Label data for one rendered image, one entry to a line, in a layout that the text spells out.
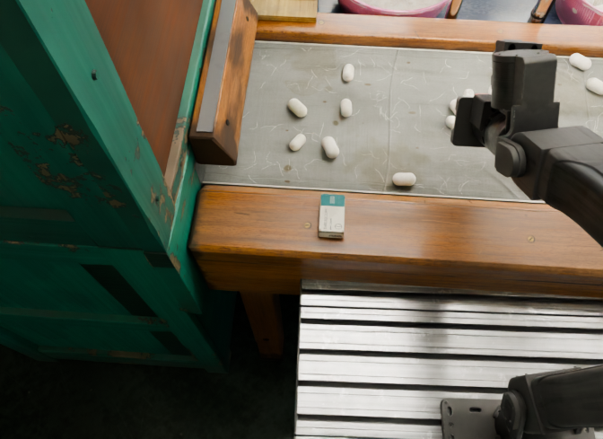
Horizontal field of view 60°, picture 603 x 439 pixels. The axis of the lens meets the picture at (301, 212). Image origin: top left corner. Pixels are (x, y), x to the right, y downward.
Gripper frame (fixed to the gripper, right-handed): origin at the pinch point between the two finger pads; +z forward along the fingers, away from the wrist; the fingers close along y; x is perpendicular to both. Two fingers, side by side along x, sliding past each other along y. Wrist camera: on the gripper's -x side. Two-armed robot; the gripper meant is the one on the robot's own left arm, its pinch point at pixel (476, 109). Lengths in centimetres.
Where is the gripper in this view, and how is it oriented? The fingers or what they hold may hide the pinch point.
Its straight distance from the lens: 82.5
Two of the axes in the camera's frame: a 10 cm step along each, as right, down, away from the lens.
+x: -0.4, 9.2, 3.8
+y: -10.0, -0.6, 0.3
